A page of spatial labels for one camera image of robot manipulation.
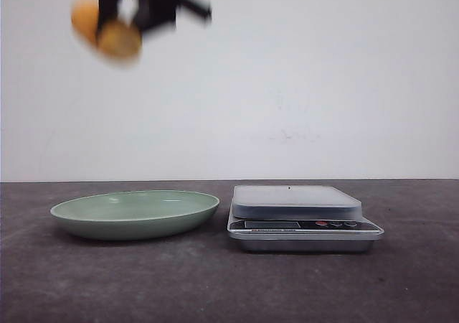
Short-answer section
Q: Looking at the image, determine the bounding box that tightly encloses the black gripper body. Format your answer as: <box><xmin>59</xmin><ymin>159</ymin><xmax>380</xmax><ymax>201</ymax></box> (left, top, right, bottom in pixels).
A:
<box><xmin>149</xmin><ymin>0</ymin><xmax>212</xmax><ymax>29</ymax></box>

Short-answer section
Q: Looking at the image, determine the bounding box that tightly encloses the silver digital kitchen scale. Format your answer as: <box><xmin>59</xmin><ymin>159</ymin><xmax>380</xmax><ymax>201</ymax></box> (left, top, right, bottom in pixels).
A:
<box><xmin>227</xmin><ymin>185</ymin><xmax>384</xmax><ymax>253</ymax></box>

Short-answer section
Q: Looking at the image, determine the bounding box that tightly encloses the yellow corn cob piece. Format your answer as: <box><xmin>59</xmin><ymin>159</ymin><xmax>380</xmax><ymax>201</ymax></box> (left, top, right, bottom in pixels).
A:
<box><xmin>70</xmin><ymin>0</ymin><xmax>142</xmax><ymax>65</ymax></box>

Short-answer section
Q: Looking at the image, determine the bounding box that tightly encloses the green shallow plate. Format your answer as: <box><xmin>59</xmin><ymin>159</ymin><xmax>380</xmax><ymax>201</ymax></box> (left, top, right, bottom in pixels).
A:
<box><xmin>50</xmin><ymin>189</ymin><xmax>219</xmax><ymax>241</ymax></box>

